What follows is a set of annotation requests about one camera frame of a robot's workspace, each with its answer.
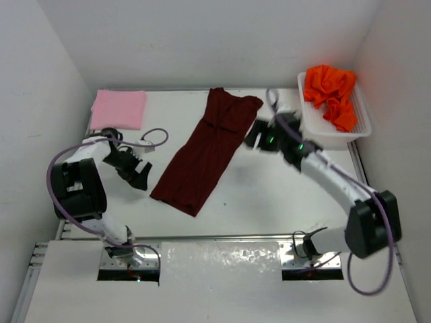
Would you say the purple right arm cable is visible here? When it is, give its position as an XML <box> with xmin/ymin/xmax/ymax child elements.
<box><xmin>265</xmin><ymin>87</ymin><xmax>395</xmax><ymax>296</ymax></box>

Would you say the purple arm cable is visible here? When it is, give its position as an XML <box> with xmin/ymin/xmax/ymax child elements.
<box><xmin>265</xmin><ymin>87</ymin><xmax>395</xmax><ymax>296</ymax></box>
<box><xmin>46</xmin><ymin>128</ymin><xmax>169</xmax><ymax>270</ymax></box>

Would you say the dark red t-shirt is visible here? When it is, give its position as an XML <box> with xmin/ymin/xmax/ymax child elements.
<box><xmin>150</xmin><ymin>87</ymin><xmax>263</xmax><ymax>217</ymax></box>

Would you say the metal base plate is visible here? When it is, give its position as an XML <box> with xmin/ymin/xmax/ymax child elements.
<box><xmin>279</xmin><ymin>239</ymin><xmax>341</xmax><ymax>271</ymax></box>
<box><xmin>99</xmin><ymin>247</ymin><xmax>160</xmax><ymax>270</ymax></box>

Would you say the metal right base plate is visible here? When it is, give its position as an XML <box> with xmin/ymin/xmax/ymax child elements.
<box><xmin>279</xmin><ymin>239</ymin><xmax>341</xmax><ymax>271</ymax></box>

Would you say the orange t-shirt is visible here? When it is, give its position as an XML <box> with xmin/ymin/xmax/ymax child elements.
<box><xmin>303</xmin><ymin>65</ymin><xmax>357</xmax><ymax>133</ymax></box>

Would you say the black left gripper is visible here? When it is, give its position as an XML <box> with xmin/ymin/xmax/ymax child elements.
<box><xmin>103</xmin><ymin>148</ymin><xmax>152</xmax><ymax>191</ymax></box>

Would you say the white plastic basket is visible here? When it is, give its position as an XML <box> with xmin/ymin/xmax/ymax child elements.
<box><xmin>298</xmin><ymin>65</ymin><xmax>372</xmax><ymax>143</ymax></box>

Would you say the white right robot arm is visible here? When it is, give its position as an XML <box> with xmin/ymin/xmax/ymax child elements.
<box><xmin>244</xmin><ymin>112</ymin><xmax>402</xmax><ymax>260</ymax></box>

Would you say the pink t-shirt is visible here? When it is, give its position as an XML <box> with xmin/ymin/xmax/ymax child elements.
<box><xmin>90</xmin><ymin>89</ymin><xmax>147</xmax><ymax>130</ymax></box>

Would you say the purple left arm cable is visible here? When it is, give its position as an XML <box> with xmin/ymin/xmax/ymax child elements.
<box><xmin>46</xmin><ymin>128</ymin><xmax>169</xmax><ymax>270</ymax></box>

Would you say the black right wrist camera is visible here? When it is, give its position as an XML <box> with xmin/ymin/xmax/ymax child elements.
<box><xmin>277</xmin><ymin>103</ymin><xmax>302</xmax><ymax>119</ymax></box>

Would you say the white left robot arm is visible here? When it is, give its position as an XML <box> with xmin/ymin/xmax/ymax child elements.
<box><xmin>47</xmin><ymin>128</ymin><xmax>152</xmax><ymax>263</ymax></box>

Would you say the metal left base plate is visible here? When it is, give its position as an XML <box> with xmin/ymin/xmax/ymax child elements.
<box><xmin>99</xmin><ymin>247</ymin><xmax>160</xmax><ymax>270</ymax></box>

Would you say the black base cable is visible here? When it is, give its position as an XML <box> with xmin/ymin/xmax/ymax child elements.
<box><xmin>292</xmin><ymin>229</ymin><xmax>316</xmax><ymax>262</ymax></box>

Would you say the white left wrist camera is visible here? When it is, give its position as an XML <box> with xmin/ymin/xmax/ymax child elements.
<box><xmin>135</xmin><ymin>140</ymin><xmax>156</xmax><ymax>155</ymax></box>

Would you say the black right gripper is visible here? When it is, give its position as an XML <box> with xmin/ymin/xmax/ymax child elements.
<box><xmin>242</xmin><ymin>118</ymin><xmax>285</xmax><ymax>154</ymax></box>

